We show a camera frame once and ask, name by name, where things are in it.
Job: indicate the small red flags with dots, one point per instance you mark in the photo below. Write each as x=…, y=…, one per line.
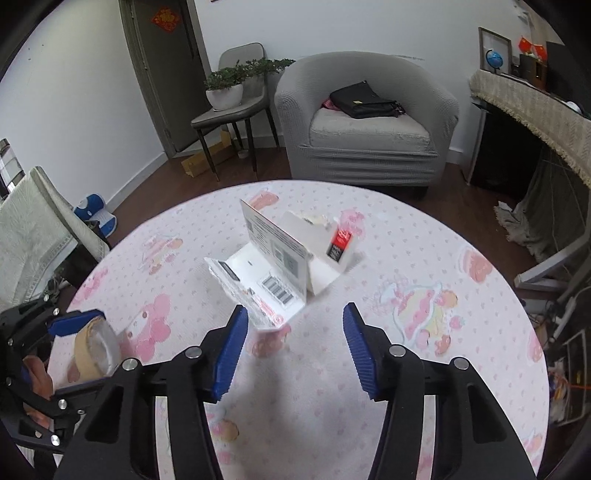
x=531, y=45

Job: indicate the white cardboard box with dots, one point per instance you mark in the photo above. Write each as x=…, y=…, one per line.
x=272, y=249

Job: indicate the picture frame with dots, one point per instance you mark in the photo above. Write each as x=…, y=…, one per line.
x=503, y=44

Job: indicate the grey dining chair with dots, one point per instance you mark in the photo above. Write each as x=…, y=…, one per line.
x=221, y=121

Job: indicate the black cabinet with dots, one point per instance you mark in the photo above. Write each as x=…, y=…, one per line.
x=503, y=157

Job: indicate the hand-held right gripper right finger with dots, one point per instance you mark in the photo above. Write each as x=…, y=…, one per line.
x=358, y=344

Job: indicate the grey hanging cloth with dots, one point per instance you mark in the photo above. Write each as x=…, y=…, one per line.
x=545, y=212

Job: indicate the person's left hand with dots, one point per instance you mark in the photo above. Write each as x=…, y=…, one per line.
x=39, y=376

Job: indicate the black monitor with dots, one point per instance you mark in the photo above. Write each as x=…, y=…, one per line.
x=565, y=69

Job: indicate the potted green plant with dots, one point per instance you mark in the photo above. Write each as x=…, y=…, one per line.
x=224, y=98

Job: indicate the red door decoration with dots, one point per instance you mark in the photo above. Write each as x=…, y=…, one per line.
x=165, y=19

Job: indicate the grey door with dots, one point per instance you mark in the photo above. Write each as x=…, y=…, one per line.
x=157, y=69

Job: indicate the green patterned tablecloth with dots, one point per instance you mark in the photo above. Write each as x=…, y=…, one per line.
x=27, y=240

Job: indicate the blue white plastic object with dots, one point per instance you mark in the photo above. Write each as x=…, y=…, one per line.
x=94, y=214

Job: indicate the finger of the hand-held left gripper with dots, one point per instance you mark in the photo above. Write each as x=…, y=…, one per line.
x=60, y=405
x=74, y=323

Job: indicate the small blue globe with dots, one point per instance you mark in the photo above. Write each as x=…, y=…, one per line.
x=494, y=59

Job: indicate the pink cloth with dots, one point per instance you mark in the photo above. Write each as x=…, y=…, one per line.
x=330, y=104

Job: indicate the flat cardboard box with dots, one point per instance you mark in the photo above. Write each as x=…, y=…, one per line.
x=198, y=164

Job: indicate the grey armchair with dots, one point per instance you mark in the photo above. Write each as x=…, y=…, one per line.
x=369, y=157

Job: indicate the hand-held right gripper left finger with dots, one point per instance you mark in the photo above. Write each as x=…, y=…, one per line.
x=228, y=355

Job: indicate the white desk frame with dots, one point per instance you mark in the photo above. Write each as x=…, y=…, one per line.
x=549, y=265

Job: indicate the beige lace cloth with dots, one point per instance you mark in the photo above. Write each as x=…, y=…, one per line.
x=531, y=104

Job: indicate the black bag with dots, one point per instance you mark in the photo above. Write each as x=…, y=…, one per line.
x=364, y=99

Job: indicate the white power strip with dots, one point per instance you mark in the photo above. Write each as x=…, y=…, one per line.
x=558, y=318

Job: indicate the red black packet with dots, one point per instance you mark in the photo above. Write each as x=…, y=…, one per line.
x=340, y=243

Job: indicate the brown tape roll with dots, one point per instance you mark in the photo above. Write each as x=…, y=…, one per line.
x=87, y=355

